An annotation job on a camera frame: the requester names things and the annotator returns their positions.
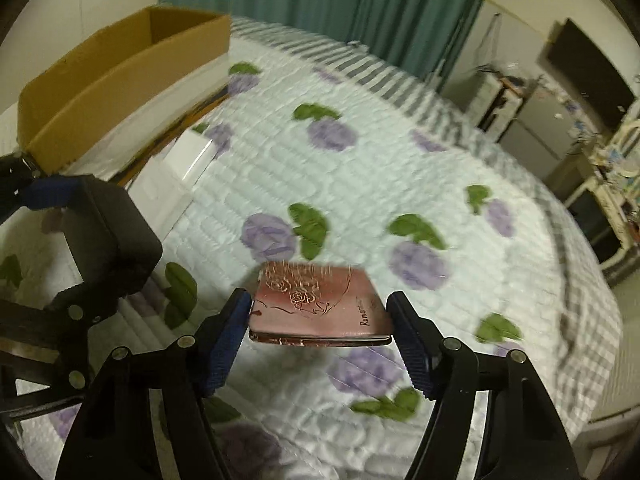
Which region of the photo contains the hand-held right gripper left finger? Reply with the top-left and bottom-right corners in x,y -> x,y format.
54,287 -> 253,480

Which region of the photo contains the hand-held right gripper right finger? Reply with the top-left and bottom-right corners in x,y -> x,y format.
386,290 -> 582,480

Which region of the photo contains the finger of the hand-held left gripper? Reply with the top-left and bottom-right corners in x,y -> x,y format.
0,152 -> 89,222
0,280 -> 136,415

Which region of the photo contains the small black box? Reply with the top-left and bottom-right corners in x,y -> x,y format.
62,175 -> 164,297

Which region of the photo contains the pink rose-print tin box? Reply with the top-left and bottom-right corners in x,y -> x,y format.
248,260 -> 394,348

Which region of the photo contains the open cardboard box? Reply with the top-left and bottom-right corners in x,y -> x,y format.
16,5 -> 232,175

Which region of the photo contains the small white box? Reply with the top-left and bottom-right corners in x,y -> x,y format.
127,130 -> 217,243

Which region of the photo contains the floral quilted blanket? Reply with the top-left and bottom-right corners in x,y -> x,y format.
0,16 -> 625,480

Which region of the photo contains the cream shelf unit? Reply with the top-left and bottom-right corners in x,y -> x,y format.
564,105 -> 640,273

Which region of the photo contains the grey cabinet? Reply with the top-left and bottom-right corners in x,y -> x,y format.
500,82 -> 568,173

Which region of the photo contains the black television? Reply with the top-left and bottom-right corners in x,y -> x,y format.
545,17 -> 636,131

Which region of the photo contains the teal curtain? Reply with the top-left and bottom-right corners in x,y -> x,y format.
159,0 -> 501,92

